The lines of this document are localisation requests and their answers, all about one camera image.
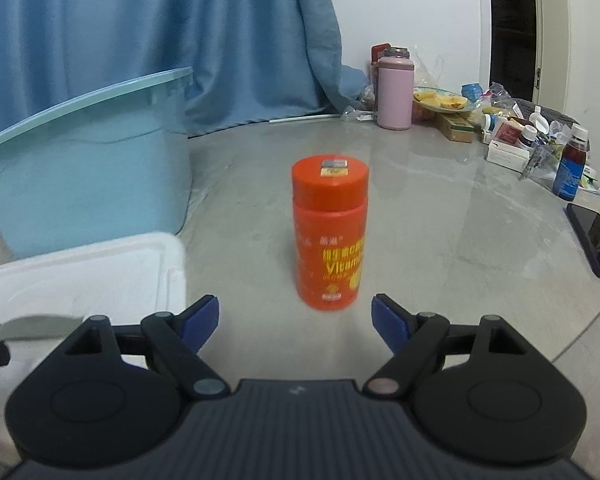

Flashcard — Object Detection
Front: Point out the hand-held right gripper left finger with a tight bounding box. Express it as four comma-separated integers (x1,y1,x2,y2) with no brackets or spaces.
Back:
62,296,230,402

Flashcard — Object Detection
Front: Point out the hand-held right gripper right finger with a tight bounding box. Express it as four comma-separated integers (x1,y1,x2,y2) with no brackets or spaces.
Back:
363,293,531,402

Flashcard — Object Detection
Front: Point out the orange vitamin bottle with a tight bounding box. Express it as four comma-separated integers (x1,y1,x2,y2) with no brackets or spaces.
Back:
291,156,370,312

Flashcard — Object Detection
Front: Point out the white plastic box lid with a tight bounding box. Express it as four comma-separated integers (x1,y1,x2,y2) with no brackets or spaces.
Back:
0,232,189,372

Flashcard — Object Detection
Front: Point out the light blue plastic tub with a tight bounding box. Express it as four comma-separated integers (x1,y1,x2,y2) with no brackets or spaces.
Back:
0,66,194,259

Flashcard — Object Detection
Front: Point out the white medicine box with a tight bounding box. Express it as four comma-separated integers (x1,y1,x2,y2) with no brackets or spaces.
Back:
485,142,531,172

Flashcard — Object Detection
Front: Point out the white thin stick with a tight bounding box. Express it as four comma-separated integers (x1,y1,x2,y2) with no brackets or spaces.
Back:
269,114,342,124

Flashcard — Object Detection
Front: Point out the black smartphone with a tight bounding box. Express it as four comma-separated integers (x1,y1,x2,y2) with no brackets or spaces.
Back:
565,203,600,282

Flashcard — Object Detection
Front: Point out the pink thermos bottle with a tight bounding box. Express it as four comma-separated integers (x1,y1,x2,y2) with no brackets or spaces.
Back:
371,46,415,131

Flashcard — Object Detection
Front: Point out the plate of yellow fruit slices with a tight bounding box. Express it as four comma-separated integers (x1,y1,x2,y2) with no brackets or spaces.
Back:
412,88,476,114

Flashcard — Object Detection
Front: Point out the brown syrup bottle blue label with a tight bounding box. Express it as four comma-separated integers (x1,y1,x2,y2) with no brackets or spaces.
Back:
552,124,590,202

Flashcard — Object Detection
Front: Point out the clear plastic bag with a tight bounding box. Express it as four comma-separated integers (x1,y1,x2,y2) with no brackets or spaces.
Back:
410,45,452,92

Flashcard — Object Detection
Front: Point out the blue curtain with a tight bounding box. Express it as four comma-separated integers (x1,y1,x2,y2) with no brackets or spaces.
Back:
0,0,369,137

